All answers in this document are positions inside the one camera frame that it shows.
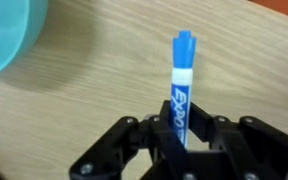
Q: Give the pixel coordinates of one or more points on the blue Expo marker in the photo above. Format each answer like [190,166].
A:
[183,49]

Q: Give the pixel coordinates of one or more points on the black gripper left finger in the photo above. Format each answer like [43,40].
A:
[109,155]

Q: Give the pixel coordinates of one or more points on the teal bowl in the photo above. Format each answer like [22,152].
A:
[21,22]

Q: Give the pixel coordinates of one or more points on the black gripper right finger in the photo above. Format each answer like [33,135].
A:
[255,150]

